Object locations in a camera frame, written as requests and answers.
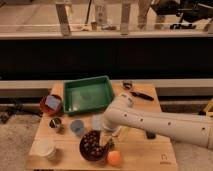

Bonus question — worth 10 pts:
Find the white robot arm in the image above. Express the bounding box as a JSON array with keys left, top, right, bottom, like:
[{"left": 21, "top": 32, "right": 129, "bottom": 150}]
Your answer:
[{"left": 102, "top": 93, "right": 213, "bottom": 150}]

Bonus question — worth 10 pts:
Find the dark bowl of grapes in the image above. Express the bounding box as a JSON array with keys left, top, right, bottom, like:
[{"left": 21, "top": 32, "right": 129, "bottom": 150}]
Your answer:
[{"left": 79, "top": 130, "right": 109, "bottom": 162}]

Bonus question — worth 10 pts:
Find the blue plastic cup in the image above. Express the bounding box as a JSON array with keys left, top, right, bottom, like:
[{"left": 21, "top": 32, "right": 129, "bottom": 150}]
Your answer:
[{"left": 70, "top": 120, "right": 84, "bottom": 136}]

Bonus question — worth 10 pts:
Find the small metal cup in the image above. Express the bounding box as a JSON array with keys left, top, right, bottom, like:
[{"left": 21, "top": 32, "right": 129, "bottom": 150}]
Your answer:
[{"left": 49, "top": 118, "right": 62, "bottom": 132}]

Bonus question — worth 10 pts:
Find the white paper cup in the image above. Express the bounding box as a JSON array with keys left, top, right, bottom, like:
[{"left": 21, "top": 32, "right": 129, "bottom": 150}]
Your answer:
[{"left": 35, "top": 138, "right": 56, "bottom": 160}]

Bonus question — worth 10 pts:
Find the orange fruit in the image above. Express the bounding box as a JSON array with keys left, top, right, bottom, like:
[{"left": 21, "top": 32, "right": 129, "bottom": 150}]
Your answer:
[{"left": 107, "top": 150, "right": 122, "bottom": 166}]

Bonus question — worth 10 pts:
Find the green plastic tray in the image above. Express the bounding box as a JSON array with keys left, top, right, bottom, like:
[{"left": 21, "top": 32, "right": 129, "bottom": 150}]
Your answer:
[{"left": 63, "top": 76, "right": 115, "bottom": 115}]

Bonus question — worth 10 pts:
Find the black remote control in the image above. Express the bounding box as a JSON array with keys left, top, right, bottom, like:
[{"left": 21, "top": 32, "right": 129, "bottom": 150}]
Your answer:
[{"left": 146, "top": 132, "right": 156, "bottom": 139}]

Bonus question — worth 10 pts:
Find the red bowl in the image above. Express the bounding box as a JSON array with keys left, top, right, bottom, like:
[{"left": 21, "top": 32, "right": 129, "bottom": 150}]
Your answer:
[{"left": 40, "top": 94, "right": 62, "bottom": 116}]

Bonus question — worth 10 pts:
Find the blue sponge block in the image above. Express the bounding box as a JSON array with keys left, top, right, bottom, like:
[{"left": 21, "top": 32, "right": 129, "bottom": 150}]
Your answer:
[{"left": 45, "top": 95, "right": 61, "bottom": 110}]

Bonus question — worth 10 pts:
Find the black handled can opener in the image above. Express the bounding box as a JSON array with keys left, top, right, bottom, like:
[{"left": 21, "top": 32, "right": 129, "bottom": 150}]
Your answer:
[{"left": 122, "top": 80, "right": 154, "bottom": 101}]

